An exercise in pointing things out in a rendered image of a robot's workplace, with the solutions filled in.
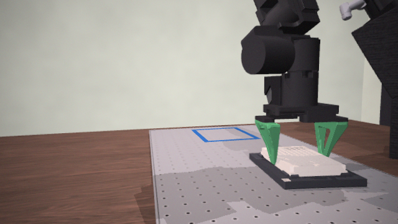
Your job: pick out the blue tape outline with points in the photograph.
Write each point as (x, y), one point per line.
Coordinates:
(205, 140)

